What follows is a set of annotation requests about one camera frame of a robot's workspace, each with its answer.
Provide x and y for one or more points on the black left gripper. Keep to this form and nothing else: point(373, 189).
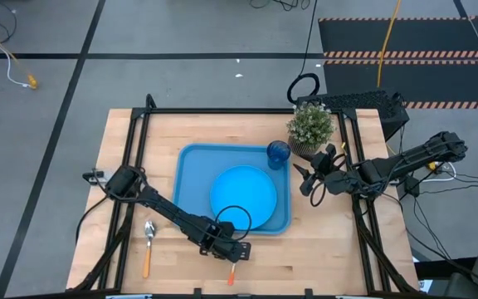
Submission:
point(228, 251)

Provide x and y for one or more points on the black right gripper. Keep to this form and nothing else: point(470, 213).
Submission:
point(333, 182)

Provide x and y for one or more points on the blue translucent plastic cup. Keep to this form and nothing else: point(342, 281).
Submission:
point(278, 153)

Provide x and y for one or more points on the blue round plate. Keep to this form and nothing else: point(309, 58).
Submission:
point(243, 195)

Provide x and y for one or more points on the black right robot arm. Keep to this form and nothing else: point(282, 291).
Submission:
point(413, 160)

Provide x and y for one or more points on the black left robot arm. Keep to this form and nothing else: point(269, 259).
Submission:
point(164, 205)

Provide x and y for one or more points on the light blue plastic tray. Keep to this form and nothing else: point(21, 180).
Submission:
point(193, 187)

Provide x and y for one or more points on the potted plant with white flowers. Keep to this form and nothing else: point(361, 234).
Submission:
point(310, 124)

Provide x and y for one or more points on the black perforated computer case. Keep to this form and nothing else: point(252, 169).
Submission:
point(372, 101)

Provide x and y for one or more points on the black power adapter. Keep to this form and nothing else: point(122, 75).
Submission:
point(412, 187)

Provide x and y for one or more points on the black hazard-striped floor mat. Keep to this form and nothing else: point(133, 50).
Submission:
point(430, 79)

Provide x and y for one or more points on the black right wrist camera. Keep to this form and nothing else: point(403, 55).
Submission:
point(324, 160)

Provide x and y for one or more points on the black aluminium table frame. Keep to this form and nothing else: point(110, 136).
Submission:
point(243, 111)

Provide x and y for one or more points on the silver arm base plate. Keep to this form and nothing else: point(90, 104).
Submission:
point(98, 177)

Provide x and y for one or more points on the black frame corner mount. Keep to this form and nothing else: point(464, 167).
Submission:
point(151, 103)

